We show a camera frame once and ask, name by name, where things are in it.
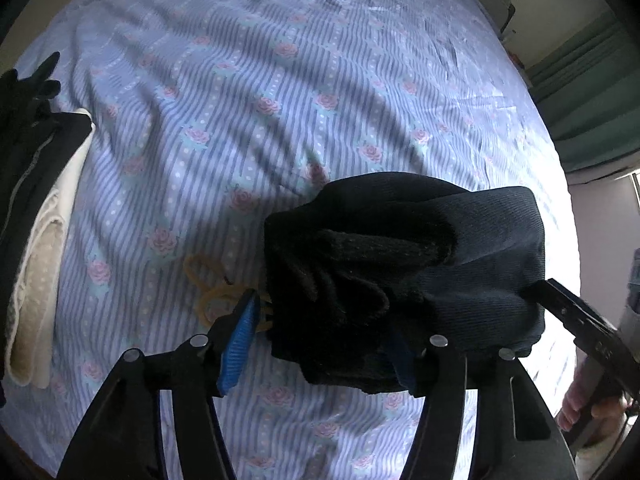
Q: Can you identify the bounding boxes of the black sweatpants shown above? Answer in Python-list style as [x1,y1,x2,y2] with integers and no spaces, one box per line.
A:
[258,172,544,393]

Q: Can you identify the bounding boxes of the person's right hand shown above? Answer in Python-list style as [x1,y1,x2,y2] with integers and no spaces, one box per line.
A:
[555,366,633,434]

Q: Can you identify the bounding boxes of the folded white garment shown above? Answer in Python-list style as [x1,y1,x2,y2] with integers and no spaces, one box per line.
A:
[1,108,96,389]

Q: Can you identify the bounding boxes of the green curtain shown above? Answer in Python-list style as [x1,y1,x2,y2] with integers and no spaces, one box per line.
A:
[527,12,639,174]

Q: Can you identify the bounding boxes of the folded black garment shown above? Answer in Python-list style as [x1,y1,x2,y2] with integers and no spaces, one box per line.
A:
[0,51,96,311]

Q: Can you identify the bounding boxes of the blue floral bed cover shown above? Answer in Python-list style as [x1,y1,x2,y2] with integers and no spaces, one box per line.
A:
[1,0,580,472]

